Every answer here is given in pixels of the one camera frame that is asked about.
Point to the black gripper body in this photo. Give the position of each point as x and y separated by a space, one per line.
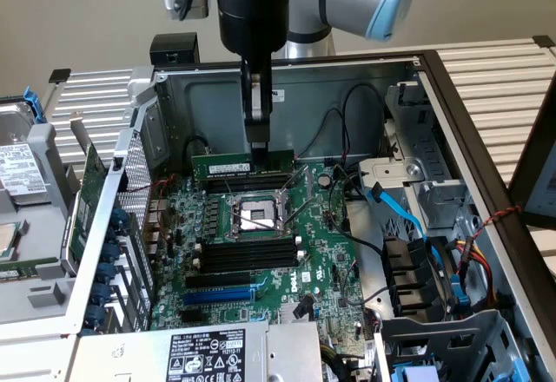
252 13

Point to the green RAM stick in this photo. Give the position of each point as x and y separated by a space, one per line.
221 167
21 265

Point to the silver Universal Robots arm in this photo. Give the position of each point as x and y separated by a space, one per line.
330 0

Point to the open grey PC case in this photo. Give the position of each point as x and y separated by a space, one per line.
304 113

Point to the black box with port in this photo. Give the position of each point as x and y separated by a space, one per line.
174 48

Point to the thin metal locking lever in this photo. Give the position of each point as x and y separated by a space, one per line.
227 186
254 221

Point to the metal socket cover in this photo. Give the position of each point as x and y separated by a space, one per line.
299 182

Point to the round coin battery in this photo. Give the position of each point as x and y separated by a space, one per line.
324 179

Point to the CPU socket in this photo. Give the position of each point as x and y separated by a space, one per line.
254 217

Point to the green Dell motherboard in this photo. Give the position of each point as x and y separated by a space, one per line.
313 234

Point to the silver metal disk bay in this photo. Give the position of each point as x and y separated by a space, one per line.
417 169

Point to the green graphics card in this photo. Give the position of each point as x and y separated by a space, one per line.
93 169

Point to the blue card retention clip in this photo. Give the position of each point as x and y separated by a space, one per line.
94 314
119 219
105 272
101 291
111 252

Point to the long black expansion slot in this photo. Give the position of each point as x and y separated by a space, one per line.
217 281

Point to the blue expansion slot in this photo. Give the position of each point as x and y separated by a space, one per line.
217 298

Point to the black table end cap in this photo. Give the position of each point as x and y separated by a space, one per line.
59 75
543 40

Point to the small silver heat sink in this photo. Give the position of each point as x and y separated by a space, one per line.
295 311

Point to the short black expansion slot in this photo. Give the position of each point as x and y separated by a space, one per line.
191 317

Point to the blue plastic rack clip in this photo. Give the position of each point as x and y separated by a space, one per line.
32 104

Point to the black plastic fan shroud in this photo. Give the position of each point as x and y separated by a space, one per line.
408 278

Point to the silver hard disk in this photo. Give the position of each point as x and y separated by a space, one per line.
21 169

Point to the grey parts rack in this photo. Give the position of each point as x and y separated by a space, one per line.
43 234

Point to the silver power supply with label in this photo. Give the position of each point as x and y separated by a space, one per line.
217 356

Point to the black framed computer unit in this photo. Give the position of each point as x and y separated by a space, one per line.
521 173

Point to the silver CPU chip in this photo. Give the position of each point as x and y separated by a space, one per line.
6 238

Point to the grey metal drive cage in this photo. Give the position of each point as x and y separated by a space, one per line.
443 338

